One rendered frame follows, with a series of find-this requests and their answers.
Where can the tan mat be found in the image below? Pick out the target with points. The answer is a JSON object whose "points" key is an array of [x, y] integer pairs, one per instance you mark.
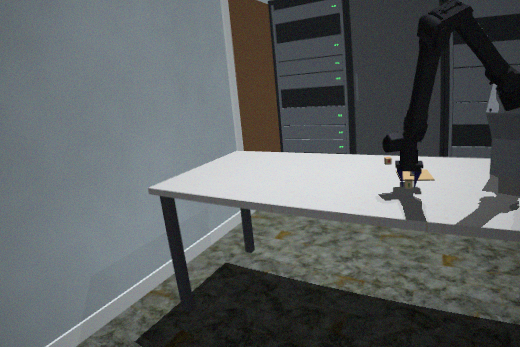
{"points": [[424, 176]]}

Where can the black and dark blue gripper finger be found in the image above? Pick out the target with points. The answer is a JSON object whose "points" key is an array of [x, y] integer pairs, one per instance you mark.
{"points": [[417, 176], [400, 173]]}

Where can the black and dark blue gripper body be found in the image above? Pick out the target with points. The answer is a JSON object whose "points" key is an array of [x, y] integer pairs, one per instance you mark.
{"points": [[409, 162]]}

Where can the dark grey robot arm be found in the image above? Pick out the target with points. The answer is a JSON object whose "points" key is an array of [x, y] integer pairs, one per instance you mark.
{"points": [[438, 26]]}

